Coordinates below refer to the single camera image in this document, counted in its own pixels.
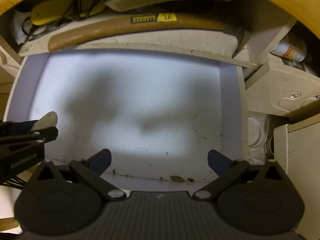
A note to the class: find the white bottle in drawer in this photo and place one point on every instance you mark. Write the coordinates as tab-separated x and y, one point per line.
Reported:
291	48

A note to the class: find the small white oval device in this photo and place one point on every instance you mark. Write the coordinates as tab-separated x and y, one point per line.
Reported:
48	120

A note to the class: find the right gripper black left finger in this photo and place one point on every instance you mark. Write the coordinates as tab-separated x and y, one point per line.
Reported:
89	173

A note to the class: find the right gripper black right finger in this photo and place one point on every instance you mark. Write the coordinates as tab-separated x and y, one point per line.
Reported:
228	172

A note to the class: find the white drawer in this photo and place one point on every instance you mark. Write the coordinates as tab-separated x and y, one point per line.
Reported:
158	113

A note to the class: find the yellow plastic device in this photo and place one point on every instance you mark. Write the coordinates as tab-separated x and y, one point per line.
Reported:
58	10

